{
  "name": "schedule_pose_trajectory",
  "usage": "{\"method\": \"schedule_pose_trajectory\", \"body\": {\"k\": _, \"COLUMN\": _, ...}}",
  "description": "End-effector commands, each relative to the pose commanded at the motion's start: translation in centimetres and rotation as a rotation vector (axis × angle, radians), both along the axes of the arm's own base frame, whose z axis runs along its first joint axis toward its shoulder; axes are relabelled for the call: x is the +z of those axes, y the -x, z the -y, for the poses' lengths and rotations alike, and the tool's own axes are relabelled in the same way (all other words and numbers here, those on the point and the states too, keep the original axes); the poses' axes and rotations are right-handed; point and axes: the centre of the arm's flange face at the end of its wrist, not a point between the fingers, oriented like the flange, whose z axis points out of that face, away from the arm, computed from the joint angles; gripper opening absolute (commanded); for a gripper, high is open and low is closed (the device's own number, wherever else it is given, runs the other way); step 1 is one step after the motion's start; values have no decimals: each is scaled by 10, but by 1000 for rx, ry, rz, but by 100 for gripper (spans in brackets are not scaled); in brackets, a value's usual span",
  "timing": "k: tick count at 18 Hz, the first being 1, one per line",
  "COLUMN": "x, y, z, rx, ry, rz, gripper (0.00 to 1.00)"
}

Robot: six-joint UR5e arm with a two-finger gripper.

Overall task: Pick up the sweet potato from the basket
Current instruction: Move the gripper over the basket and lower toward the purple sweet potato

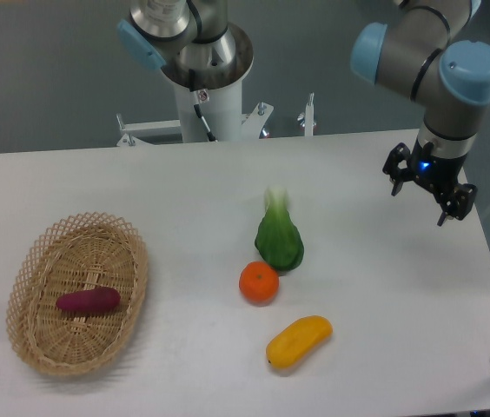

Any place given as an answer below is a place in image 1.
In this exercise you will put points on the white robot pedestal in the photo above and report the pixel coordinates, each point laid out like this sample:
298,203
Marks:
207,81

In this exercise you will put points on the white metal base frame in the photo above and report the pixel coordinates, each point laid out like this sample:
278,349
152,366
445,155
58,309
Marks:
154,130

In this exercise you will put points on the green bok choy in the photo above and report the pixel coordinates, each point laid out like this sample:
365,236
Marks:
278,240

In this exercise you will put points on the woven wicker basket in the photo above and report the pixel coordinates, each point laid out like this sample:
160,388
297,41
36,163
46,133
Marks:
80,252

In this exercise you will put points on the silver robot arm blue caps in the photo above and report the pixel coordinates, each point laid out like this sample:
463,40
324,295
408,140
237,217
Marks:
419,58

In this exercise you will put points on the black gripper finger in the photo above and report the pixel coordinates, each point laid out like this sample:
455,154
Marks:
457,203
396,167

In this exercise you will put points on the purple sweet potato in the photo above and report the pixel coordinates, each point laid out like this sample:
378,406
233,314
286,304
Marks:
93,301

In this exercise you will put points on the orange tangerine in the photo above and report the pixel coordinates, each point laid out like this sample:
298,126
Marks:
259,283

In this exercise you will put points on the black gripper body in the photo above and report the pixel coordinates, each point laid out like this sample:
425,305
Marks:
437,175

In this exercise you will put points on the yellow mango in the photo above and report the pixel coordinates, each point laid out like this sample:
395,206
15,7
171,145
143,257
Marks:
297,340

